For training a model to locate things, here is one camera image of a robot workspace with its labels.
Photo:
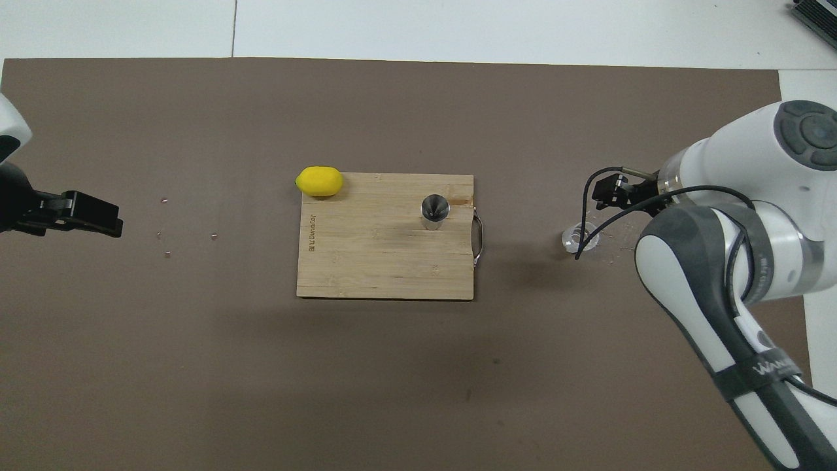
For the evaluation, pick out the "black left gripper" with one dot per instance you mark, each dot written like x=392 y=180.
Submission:
x=16 y=203

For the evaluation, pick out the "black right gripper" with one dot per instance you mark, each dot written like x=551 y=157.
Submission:
x=647 y=195

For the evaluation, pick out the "clear plastic cup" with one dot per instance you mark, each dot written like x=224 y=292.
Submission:
x=588 y=241

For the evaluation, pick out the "metal double jigger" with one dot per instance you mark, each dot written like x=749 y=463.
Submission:
x=435 y=210

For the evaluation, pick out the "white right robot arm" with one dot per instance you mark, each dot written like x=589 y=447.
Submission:
x=771 y=261

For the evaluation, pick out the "yellow lemon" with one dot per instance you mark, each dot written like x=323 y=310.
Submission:
x=320 y=181

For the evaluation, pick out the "wooden cutting board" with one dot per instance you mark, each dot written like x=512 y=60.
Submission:
x=366 y=255

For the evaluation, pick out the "grey laptop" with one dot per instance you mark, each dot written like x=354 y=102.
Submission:
x=816 y=12

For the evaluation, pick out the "brown table mat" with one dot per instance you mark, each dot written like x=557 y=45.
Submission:
x=392 y=379

